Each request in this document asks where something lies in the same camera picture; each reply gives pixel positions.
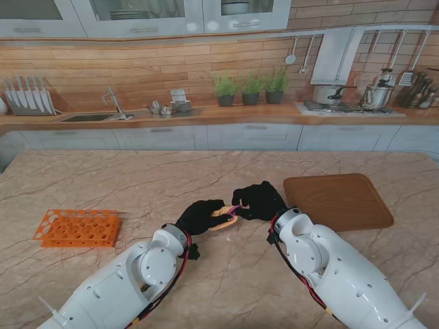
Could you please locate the orange test tube rack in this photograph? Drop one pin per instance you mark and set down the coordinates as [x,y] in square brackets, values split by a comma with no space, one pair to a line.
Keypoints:
[68,228]

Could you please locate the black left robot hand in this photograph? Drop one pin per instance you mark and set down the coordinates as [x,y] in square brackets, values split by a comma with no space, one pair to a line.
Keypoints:
[200,219]

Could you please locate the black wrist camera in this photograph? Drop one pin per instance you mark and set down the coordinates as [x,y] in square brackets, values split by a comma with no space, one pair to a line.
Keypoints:
[272,238]
[193,252]

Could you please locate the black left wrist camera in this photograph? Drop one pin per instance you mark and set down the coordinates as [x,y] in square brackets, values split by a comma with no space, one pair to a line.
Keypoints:
[193,252]

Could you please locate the printed kitchen backdrop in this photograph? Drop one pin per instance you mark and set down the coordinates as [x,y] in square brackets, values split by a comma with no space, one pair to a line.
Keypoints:
[137,68]

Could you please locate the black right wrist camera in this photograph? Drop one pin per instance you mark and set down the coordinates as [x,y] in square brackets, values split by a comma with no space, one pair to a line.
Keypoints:
[272,238]

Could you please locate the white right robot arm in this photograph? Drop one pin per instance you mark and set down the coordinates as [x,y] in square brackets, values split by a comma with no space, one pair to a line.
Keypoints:
[343,274]

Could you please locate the pink rubber band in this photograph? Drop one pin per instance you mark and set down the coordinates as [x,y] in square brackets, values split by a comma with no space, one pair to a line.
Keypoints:
[234,207]

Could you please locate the orange cloth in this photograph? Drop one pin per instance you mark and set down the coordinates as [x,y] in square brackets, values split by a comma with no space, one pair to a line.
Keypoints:
[226,224]

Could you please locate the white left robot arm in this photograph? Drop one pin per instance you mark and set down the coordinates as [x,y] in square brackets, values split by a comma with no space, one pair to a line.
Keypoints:
[116,288]

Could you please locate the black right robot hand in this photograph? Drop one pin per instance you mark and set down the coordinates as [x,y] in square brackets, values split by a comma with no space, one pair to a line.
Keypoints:
[264,202]

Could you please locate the brown wooden tray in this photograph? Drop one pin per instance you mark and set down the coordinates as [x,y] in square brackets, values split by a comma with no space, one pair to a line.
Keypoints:
[336,202]

